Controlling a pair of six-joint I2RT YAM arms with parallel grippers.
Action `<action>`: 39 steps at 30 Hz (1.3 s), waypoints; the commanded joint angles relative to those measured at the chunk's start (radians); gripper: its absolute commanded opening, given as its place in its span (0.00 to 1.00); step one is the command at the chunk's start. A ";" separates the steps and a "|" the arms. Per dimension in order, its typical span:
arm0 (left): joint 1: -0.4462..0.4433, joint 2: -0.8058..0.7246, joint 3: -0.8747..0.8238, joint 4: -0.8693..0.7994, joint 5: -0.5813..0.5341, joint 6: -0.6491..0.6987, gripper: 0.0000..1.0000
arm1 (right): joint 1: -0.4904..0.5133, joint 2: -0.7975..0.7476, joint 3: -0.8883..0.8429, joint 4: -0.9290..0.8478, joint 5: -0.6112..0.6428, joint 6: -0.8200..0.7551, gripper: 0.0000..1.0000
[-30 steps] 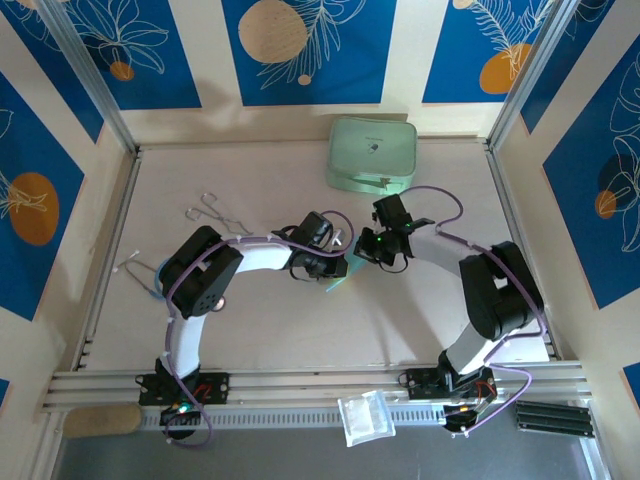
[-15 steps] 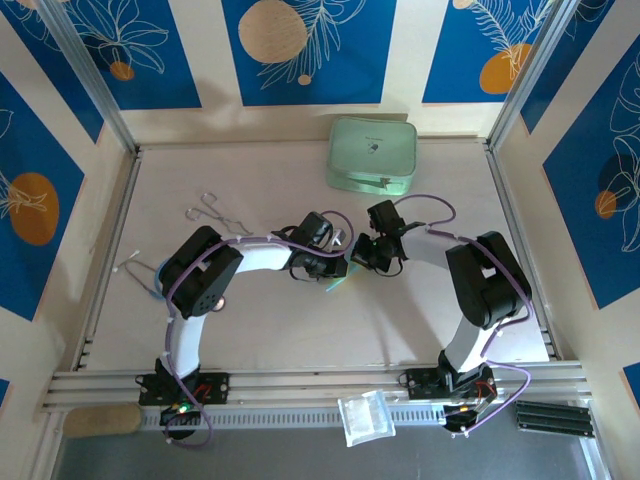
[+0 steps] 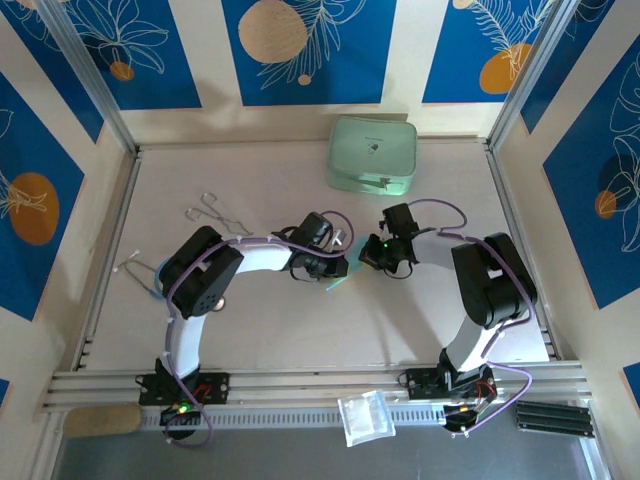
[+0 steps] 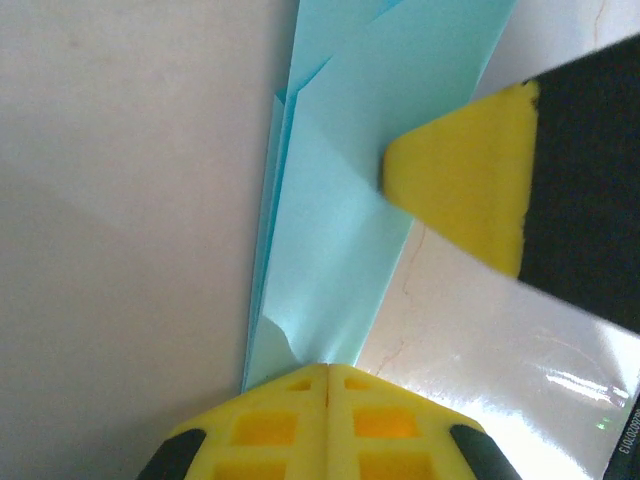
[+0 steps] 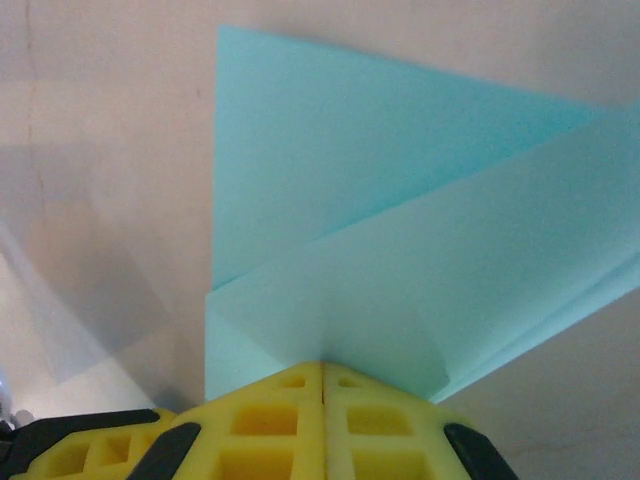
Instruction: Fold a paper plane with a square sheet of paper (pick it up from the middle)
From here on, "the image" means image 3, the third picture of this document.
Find light blue paper sheet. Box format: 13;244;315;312
324;239;369;292

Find mint green zip case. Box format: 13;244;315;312
325;117;419;197

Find clear plastic bag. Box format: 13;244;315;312
337;389;396;447

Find black right controller board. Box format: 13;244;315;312
443;402;489;437

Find black controller board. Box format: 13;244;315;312
443;402;489;437
159;402;201;441

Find black left controller board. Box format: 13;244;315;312
159;402;201;441

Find black ribbed metal block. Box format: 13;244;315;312
514;399;596;440

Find oval cork pad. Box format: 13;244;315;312
63;403;144;439

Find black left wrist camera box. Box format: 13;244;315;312
297;211;335;247

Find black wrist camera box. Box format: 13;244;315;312
297;211;335;247
381;202;422;236

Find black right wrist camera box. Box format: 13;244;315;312
381;202;422;236

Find metal wire scissor tongs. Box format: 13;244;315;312
184;192;255;237

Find aluminium frame rail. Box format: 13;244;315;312
42;362;594;414

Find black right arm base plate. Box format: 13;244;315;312
399;367;499;401

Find grey slotted cable duct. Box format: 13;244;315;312
139;407;519;430

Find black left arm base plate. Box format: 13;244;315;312
138;372;231;406

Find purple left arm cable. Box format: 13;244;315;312
162;209;356;449

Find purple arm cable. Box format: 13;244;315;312
162;209;356;449
409;198;539;435

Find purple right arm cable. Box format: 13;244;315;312
409;198;539;435

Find blue floral wall poster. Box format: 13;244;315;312
0;69;86;321
222;0;399;107
542;34;640;311
422;0;556;105
62;0;204;111

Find aluminium corner post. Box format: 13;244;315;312
487;0;576;151
37;0;141;154

